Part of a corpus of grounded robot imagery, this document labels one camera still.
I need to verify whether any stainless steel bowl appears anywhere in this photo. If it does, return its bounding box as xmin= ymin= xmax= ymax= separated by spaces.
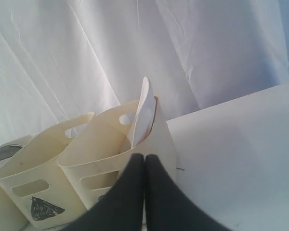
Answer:
xmin=0 ymin=144 xmax=23 ymax=161

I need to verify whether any cream bin with circle mark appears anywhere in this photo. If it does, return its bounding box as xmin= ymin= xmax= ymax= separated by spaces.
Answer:
xmin=0 ymin=134 xmax=35 ymax=231

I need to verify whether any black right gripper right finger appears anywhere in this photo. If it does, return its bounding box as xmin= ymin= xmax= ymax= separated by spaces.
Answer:
xmin=144 ymin=154 xmax=224 ymax=231

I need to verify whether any cream bin with triangle mark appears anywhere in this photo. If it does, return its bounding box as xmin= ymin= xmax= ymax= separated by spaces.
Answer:
xmin=0 ymin=113 xmax=94 ymax=230

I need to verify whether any cream bin with square mark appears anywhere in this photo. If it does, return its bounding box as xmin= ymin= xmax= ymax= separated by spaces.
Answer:
xmin=57 ymin=100 xmax=177 ymax=209

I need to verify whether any white curtain backdrop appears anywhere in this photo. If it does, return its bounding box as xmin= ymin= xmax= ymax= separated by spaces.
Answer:
xmin=0 ymin=0 xmax=289 ymax=145

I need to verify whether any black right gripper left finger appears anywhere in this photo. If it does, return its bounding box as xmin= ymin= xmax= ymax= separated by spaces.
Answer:
xmin=63 ymin=154 xmax=144 ymax=231

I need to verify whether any white square plate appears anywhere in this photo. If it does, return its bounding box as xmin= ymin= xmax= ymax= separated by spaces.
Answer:
xmin=128 ymin=77 xmax=156 ymax=148

